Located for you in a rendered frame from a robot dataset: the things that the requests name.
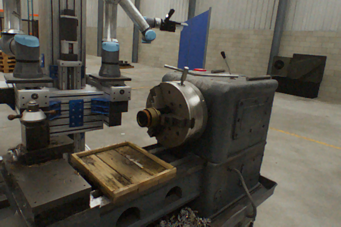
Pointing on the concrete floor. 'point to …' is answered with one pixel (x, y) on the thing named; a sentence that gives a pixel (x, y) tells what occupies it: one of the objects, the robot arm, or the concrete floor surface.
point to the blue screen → (194, 42)
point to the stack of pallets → (5, 66)
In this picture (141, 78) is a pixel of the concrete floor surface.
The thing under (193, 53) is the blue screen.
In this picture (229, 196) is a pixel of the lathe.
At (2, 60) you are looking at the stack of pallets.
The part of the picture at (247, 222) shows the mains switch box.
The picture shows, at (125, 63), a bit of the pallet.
